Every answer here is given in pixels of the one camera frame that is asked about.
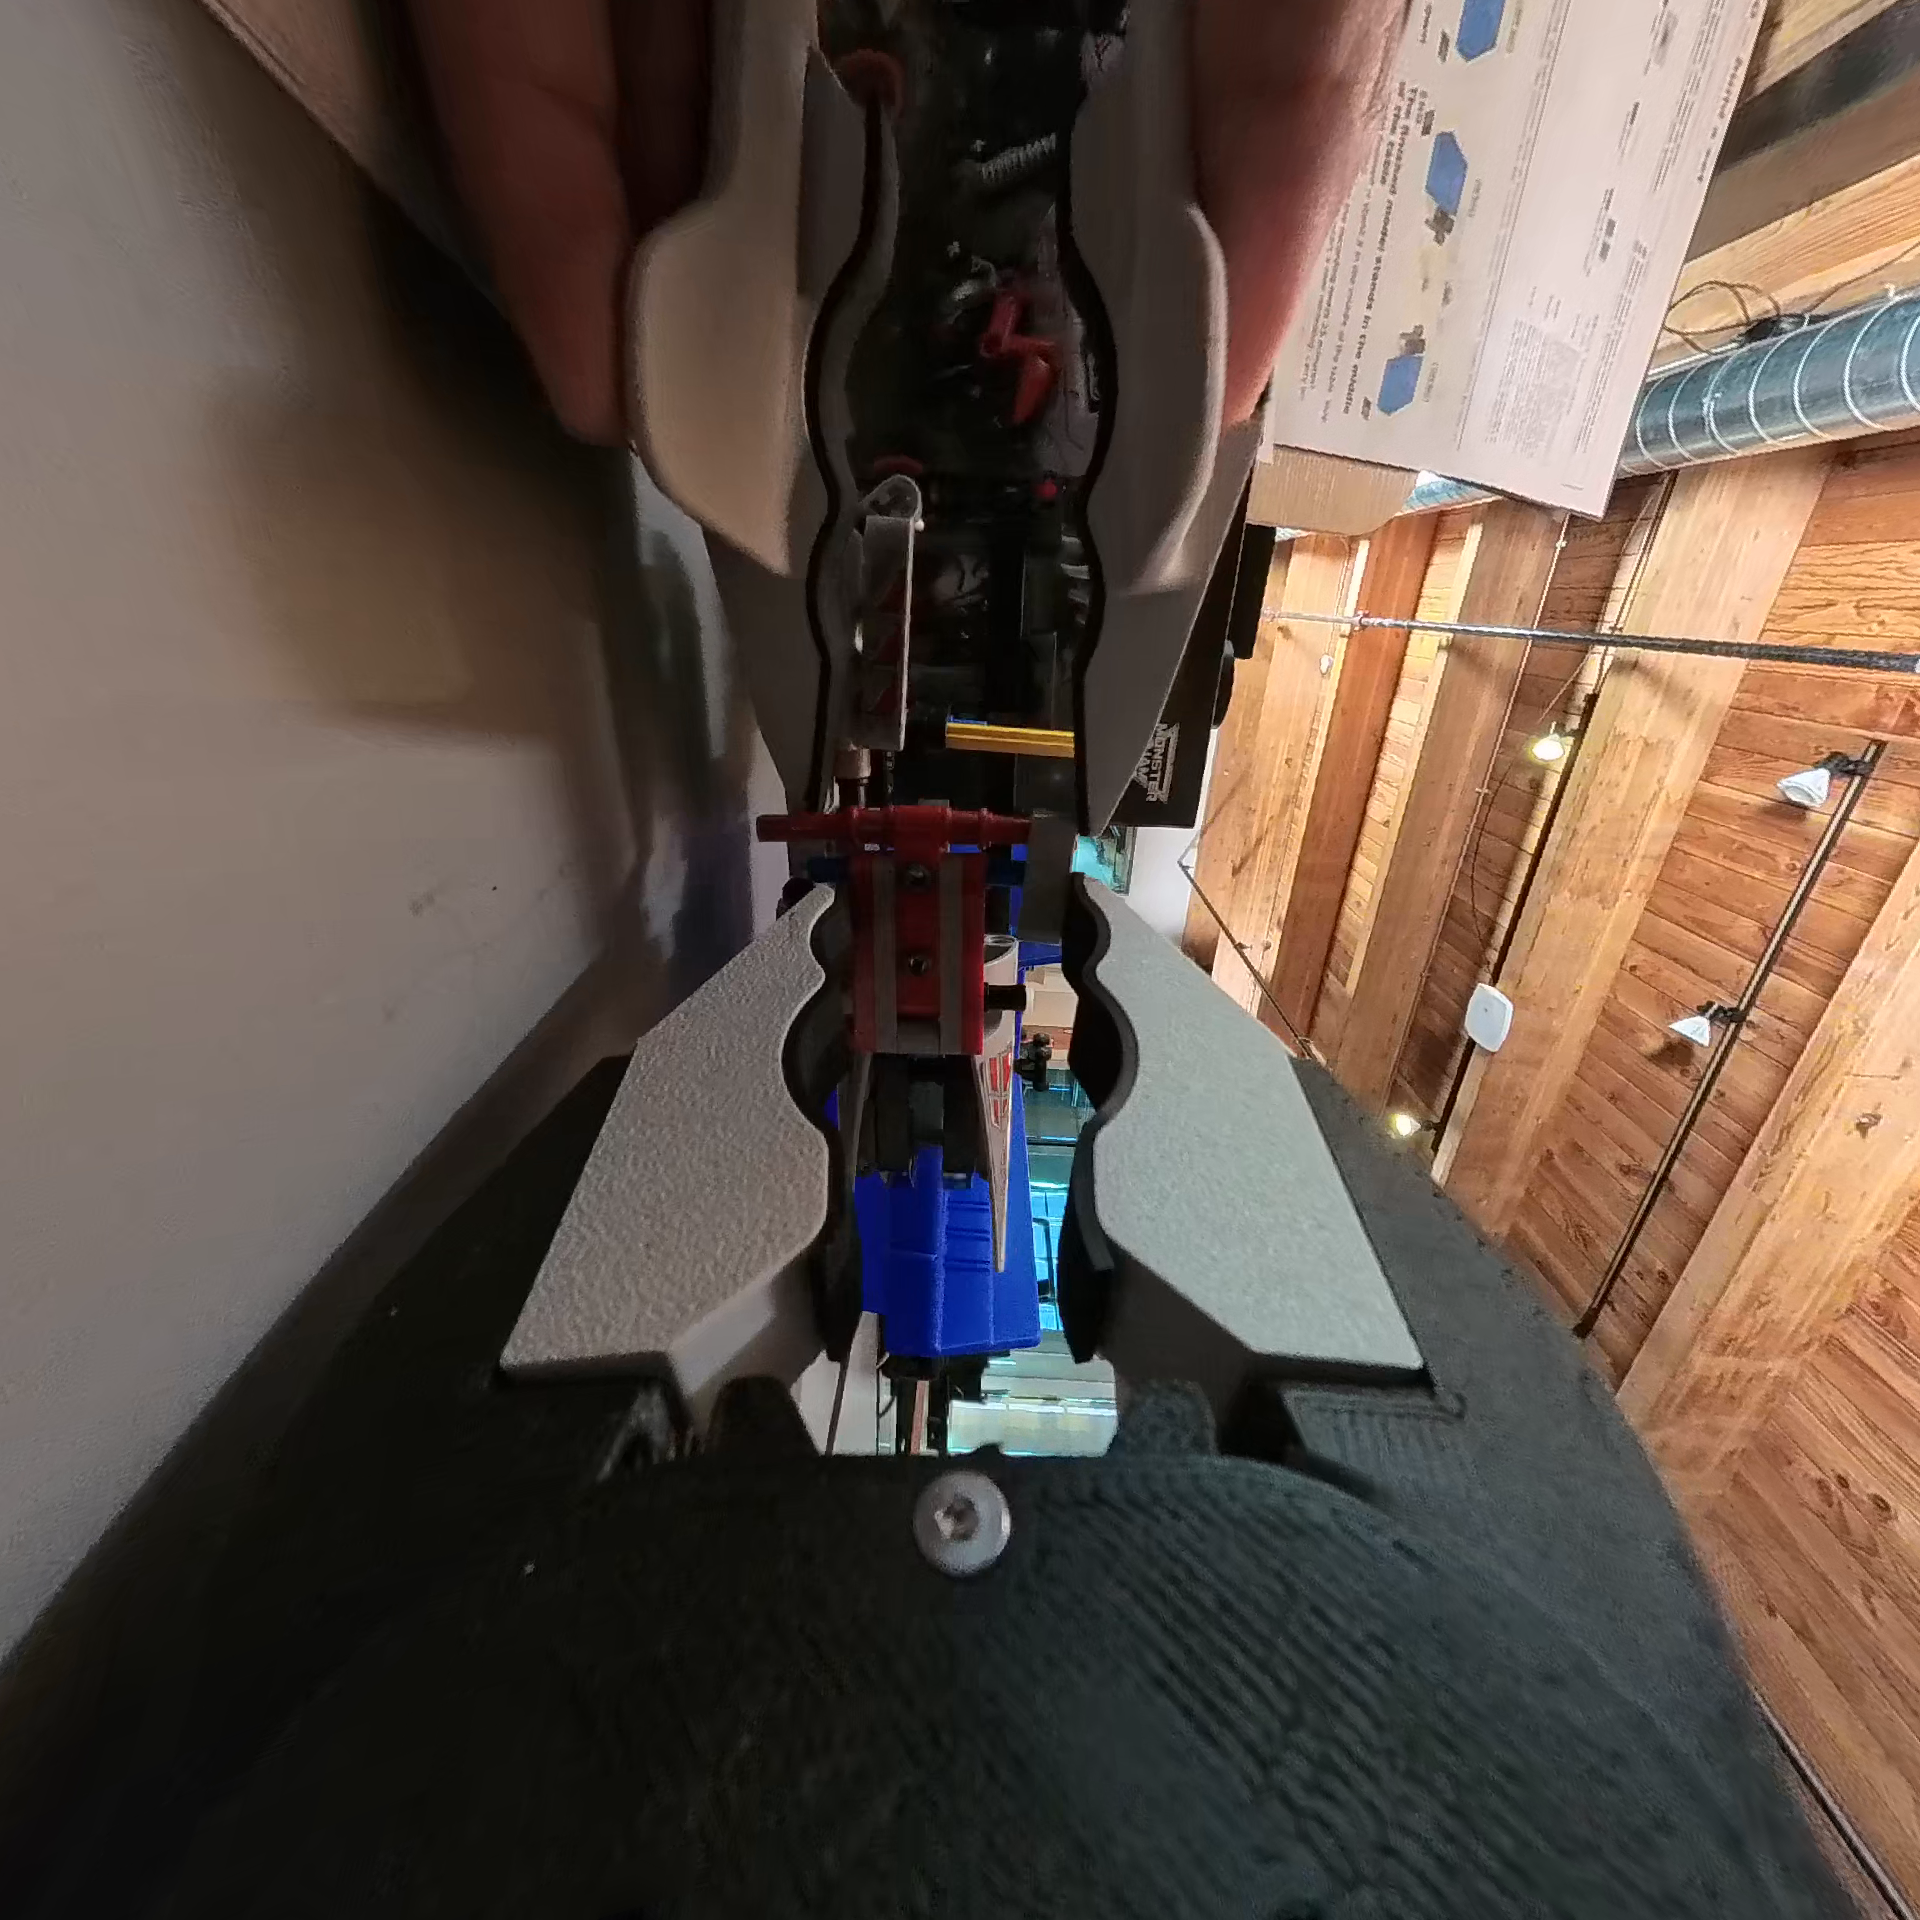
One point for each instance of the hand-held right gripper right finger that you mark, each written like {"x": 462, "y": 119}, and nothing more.
{"x": 1261, "y": 1201}

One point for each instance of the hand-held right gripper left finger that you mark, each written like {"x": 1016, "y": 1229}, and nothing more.
{"x": 676, "y": 1201}

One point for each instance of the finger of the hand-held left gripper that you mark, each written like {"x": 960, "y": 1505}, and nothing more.
{"x": 1172, "y": 376}
{"x": 750, "y": 376}

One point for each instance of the brick-built toy vehicle chassis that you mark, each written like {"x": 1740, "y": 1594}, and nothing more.
{"x": 916, "y": 931}

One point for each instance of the grey desk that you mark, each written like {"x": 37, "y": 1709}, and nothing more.
{"x": 301, "y": 675}

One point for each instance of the person's left hand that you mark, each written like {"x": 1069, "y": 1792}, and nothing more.
{"x": 556, "y": 194}

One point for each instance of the blue plastic storage bin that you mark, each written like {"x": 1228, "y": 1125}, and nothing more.
{"x": 931, "y": 1245}

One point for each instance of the white ceiling access point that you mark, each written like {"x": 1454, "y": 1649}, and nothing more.
{"x": 1492, "y": 1017}

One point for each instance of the black printed toy box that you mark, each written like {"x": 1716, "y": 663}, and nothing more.
{"x": 1185, "y": 773}

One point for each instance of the white printed poster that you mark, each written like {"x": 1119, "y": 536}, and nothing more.
{"x": 1547, "y": 224}

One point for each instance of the white track spotlight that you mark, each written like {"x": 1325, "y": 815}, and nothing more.
{"x": 1809, "y": 783}
{"x": 1694, "y": 1030}

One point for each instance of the ceiling sprinkler pipe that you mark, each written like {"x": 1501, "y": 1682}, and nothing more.
{"x": 1651, "y": 642}

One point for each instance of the black lighting track rail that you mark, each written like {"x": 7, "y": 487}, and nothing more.
{"x": 1651, "y": 1194}

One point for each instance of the silver ventilation duct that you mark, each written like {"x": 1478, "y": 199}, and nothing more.
{"x": 1785, "y": 383}

